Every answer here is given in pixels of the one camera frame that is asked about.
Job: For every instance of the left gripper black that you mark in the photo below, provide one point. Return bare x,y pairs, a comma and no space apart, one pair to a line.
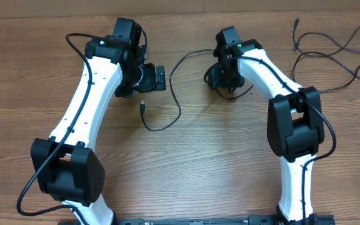
150,84

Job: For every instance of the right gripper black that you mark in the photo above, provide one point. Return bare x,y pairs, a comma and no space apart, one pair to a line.
215,80

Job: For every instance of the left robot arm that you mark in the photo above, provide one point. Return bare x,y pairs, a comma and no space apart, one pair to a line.
66,166

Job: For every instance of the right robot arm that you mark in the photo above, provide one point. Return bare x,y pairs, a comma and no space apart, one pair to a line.
294,125

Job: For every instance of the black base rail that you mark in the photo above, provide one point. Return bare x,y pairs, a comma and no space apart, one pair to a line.
251,220

